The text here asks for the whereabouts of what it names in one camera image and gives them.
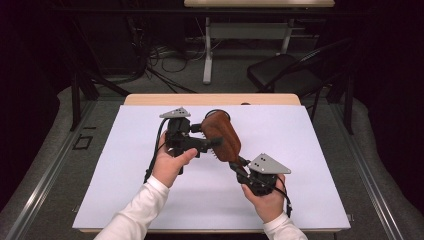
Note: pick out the black folding chair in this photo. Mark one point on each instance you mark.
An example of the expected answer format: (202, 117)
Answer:
(283, 71)

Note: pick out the black metal stand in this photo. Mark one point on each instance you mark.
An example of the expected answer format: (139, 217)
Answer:
(76, 100)

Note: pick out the white table sheet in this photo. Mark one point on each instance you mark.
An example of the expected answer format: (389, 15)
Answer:
(200, 200)

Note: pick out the grey metal floor rail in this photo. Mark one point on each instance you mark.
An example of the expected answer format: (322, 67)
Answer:
(43, 180)
(370, 186)

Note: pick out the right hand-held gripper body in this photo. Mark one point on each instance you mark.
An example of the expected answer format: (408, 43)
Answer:
(266, 165)

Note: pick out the brown wooden hairbrush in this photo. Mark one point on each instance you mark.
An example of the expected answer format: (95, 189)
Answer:
(221, 133)

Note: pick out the white-legged wooden desk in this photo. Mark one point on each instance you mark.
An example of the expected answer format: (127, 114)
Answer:
(246, 31)

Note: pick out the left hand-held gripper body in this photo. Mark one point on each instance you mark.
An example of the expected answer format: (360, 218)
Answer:
(178, 128)

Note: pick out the person's left hand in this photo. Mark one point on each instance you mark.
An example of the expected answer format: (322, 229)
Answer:
(168, 166)

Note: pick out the person's right hand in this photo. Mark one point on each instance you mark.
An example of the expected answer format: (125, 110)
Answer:
(270, 206)

